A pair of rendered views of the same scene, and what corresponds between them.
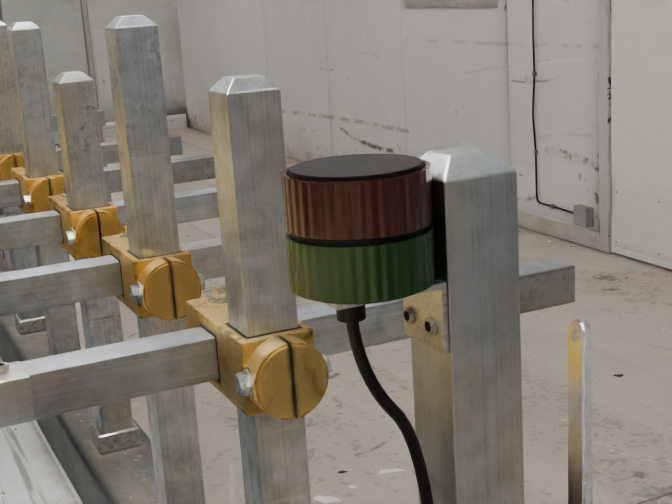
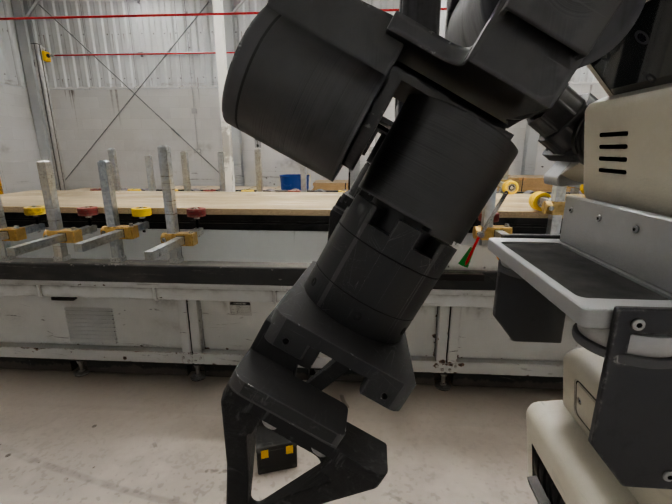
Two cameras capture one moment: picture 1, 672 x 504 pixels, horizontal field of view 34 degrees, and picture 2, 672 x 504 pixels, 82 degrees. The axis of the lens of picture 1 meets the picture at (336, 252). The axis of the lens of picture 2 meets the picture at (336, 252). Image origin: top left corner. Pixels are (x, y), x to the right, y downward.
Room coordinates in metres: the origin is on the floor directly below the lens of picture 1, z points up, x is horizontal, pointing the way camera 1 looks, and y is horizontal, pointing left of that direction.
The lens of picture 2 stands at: (0.63, -1.62, 1.16)
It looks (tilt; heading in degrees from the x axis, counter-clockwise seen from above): 15 degrees down; 118
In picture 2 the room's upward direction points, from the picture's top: straight up
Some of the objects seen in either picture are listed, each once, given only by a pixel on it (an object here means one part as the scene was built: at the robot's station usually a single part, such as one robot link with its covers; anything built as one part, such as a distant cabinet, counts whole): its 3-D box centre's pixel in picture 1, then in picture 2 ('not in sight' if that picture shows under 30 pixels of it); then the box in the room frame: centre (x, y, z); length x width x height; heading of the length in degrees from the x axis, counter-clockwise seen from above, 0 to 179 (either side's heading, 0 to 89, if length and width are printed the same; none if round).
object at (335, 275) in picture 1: (360, 255); not in sight; (0.43, -0.01, 1.08); 0.06 x 0.06 x 0.02
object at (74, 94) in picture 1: (98, 297); not in sight; (1.13, 0.26, 0.87); 0.04 x 0.04 x 0.48; 24
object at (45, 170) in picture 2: not in sight; (54, 219); (-1.14, -0.78, 0.88); 0.04 x 0.04 x 0.48; 24
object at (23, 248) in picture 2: not in sight; (57, 238); (-1.08, -0.81, 0.81); 0.43 x 0.03 x 0.04; 114
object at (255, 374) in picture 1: (253, 352); (562, 207); (0.70, 0.06, 0.95); 0.14 x 0.06 x 0.05; 24
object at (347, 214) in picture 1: (357, 195); not in sight; (0.43, -0.01, 1.10); 0.06 x 0.06 x 0.02
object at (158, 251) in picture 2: not in sight; (177, 242); (-0.63, -0.60, 0.80); 0.43 x 0.03 x 0.04; 114
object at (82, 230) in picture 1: (85, 225); not in sight; (1.16, 0.27, 0.95); 0.14 x 0.06 x 0.05; 24
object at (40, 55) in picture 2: not in sight; (56, 134); (-2.34, -0.10, 1.25); 0.15 x 0.08 x 1.10; 24
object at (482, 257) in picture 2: not in sight; (477, 257); (0.43, -0.09, 0.75); 0.26 x 0.01 x 0.10; 24
